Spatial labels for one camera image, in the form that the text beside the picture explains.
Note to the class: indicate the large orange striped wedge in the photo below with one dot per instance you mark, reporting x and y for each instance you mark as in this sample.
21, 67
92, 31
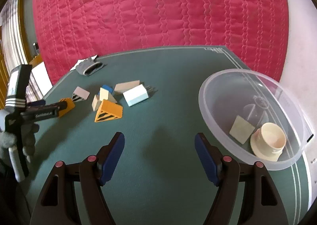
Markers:
68, 105

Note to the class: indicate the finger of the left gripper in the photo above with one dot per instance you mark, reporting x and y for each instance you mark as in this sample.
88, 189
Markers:
41, 102
37, 113

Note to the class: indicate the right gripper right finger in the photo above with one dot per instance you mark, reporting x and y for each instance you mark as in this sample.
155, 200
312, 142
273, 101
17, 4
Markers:
261, 203

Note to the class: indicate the gloved left hand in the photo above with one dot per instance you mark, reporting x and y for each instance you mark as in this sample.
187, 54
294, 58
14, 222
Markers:
9, 140

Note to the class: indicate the red quilted bedspread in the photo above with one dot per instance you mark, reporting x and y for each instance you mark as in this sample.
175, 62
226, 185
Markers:
70, 30

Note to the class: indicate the pale wooden triangle block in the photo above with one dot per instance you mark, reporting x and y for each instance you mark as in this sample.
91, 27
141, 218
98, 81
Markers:
96, 103

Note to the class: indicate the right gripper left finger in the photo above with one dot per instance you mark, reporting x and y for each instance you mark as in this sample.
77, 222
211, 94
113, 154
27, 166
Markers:
57, 204

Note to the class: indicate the white usb charger cube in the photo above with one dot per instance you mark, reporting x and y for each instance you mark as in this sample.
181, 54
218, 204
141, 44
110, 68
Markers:
138, 94

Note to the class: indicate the blue wedge block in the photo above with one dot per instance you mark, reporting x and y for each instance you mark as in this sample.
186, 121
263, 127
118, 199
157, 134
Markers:
106, 87

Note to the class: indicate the clear plastic bowl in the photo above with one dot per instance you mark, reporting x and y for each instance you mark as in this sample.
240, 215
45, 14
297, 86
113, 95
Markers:
258, 99

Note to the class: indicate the large white striped wedge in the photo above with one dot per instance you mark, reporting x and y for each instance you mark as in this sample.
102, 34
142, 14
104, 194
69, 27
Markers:
241, 130

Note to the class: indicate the white wooden triangle block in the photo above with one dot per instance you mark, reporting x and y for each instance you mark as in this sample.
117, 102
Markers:
104, 94

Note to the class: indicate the small orange striped wedge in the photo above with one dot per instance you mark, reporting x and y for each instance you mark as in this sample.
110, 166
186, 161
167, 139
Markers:
108, 111

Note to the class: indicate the green table mat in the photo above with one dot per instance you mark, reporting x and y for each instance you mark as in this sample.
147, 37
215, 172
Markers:
159, 178

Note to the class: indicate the grey work glove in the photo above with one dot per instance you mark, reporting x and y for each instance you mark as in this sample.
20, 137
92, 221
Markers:
88, 66

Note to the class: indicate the white striped wedge block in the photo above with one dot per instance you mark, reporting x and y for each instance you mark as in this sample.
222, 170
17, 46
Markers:
80, 94

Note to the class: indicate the plain wooden rectangular block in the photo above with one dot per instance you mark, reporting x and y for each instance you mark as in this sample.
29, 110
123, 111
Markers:
120, 88

